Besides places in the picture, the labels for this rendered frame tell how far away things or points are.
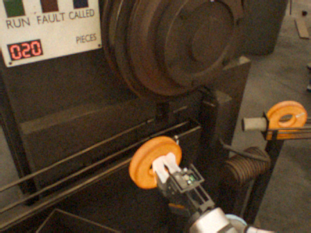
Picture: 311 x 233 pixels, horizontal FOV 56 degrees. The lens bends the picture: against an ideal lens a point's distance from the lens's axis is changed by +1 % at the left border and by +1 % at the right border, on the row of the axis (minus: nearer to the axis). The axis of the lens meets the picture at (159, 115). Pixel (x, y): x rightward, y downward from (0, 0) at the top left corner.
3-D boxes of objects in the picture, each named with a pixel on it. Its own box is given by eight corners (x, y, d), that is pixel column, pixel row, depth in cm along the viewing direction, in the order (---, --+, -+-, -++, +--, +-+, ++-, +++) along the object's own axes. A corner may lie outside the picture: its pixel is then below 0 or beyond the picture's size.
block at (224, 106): (194, 136, 133) (201, 91, 119) (207, 131, 137) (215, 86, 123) (211, 150, 126) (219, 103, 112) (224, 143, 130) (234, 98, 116)
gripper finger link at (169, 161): (166, 139, 79) (187, 165, 74) (162, 151, 83) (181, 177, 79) (157, 143, 77) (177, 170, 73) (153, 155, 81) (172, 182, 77)
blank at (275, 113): (273, 135, 130) (275, 141, 127) (259, 111, 122) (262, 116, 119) (308, 120, 125) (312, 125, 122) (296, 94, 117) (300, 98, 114)
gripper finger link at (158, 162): (157, 143, 77) (177, 170, 73) (153, 155, 81) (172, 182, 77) (147, 147, 76) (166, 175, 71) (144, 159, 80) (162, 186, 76)
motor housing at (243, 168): (203, 229, 157) (219, 156, 126) (232, 210, 168) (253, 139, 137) (221, 248, 149) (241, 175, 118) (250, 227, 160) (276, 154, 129)
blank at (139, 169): (124, 153, 75) (130, 161, 73) (172, 127, 81) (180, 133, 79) (133, 190, 85) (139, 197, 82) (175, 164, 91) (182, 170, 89)
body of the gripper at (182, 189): (190, 160, 73) (221, 200, 68) (182, 177, 80) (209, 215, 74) (166, 173, 70) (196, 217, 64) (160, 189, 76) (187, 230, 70)
